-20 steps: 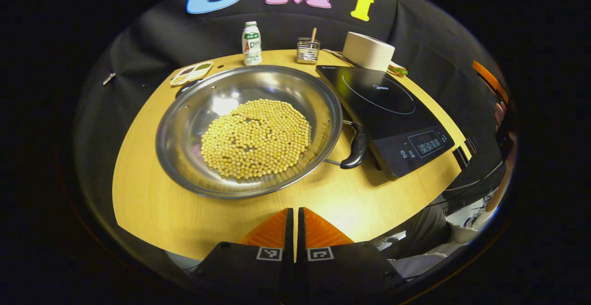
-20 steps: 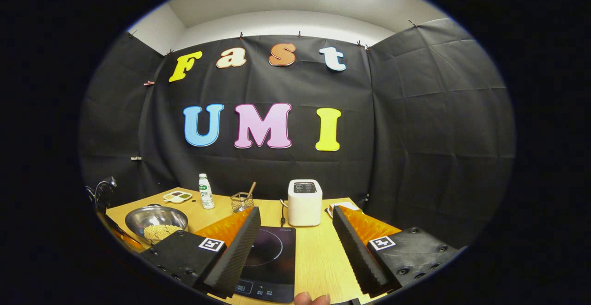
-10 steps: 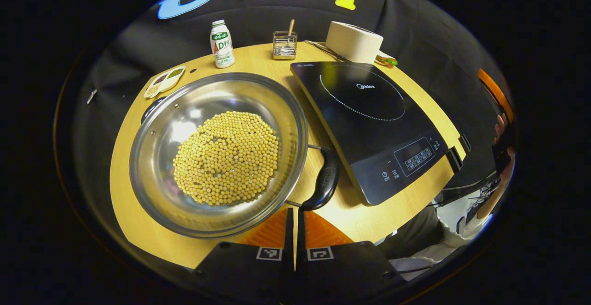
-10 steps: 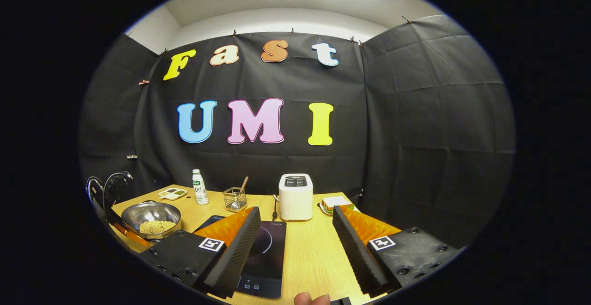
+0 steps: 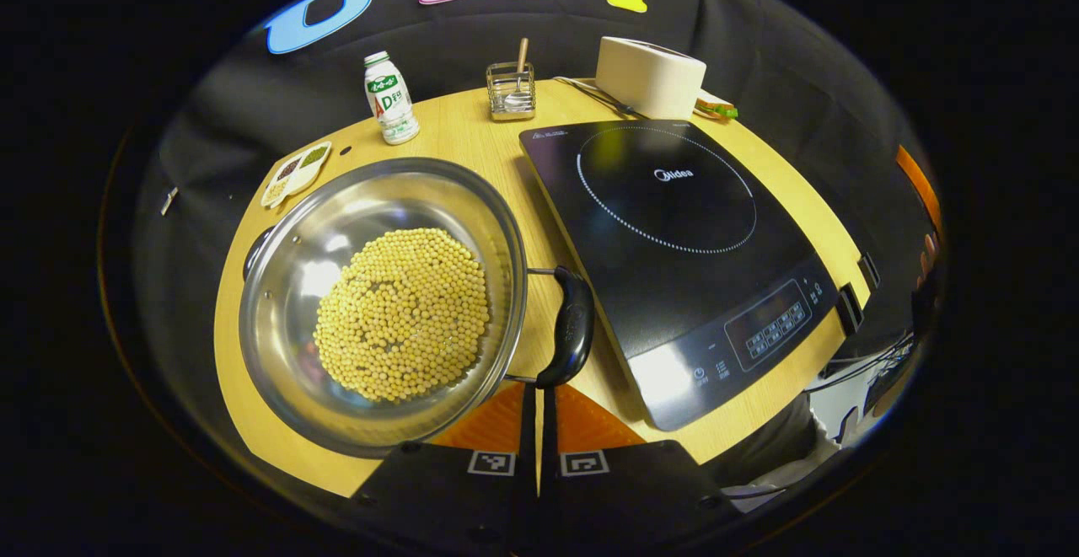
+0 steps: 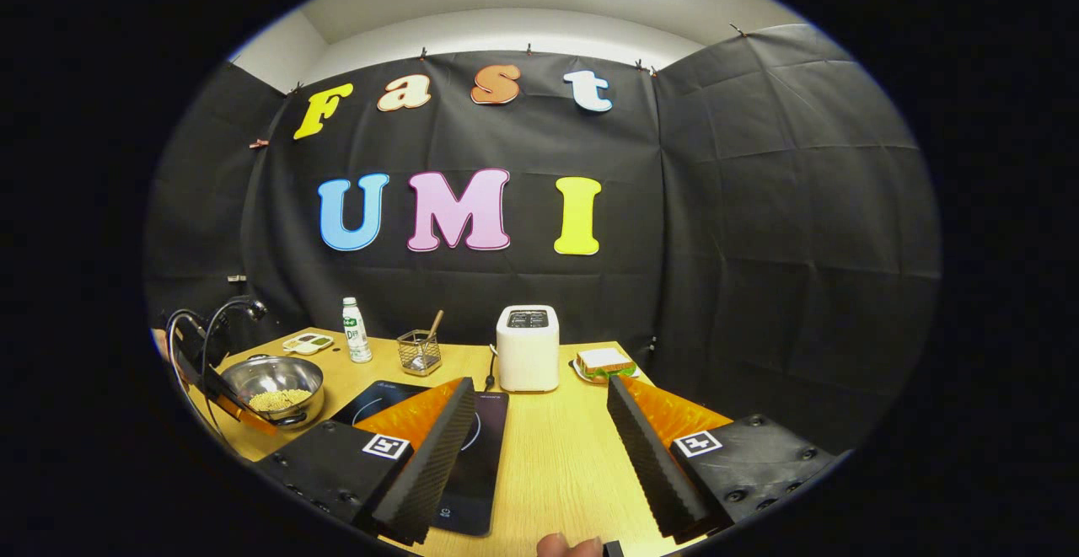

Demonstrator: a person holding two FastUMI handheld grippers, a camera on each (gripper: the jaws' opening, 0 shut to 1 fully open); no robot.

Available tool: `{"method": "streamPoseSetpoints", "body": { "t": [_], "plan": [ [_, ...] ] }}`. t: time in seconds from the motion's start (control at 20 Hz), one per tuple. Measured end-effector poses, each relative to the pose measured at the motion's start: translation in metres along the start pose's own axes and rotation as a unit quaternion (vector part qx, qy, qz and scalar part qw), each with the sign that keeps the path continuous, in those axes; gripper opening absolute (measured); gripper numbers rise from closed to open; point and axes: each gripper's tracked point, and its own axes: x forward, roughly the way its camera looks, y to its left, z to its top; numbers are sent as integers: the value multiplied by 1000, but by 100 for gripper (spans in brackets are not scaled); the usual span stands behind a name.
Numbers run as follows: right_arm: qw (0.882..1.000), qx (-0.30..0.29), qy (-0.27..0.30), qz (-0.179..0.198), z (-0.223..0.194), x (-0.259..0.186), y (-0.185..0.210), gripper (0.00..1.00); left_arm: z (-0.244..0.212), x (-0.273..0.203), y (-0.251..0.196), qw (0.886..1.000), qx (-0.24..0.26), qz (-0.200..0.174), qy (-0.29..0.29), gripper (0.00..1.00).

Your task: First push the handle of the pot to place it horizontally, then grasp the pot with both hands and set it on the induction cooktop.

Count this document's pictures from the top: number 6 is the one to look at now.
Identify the stainless steel pot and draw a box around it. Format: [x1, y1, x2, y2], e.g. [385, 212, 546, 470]
[221, 355, 325, 430]

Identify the white toaster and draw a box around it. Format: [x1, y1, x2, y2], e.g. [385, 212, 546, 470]
[496, 305, 561, 394]

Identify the black backdrop cloth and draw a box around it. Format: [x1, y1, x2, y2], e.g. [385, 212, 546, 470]
[143, 24, 941, 457]

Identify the pile of soybeans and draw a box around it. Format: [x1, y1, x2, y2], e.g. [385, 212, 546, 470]
[249, 388, 313, 413]

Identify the white green-label milk bottle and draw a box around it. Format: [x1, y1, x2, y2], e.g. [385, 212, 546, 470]
[341, 297, 373, 364]

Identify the white divided condiment dish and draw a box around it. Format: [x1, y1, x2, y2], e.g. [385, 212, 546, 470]
[282, 333, 335, 356]

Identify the black induction cooktop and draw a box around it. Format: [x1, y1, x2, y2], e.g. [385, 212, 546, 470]
[330, 380, 510, 537]

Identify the wooden-handled spoon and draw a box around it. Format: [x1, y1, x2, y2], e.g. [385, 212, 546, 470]
[411, 310, 445, 370]

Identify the sandwich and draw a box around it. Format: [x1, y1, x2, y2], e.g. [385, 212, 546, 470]
[573, 347, 639, 384]

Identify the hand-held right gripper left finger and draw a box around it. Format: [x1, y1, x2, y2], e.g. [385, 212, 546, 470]
[253, 377, 478, 548]

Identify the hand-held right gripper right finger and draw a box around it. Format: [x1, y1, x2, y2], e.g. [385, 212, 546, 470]
[607, 374, 848, 545]

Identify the metal wire utensil holder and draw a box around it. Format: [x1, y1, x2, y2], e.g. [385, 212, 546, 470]
[396, 329, 443, 376]

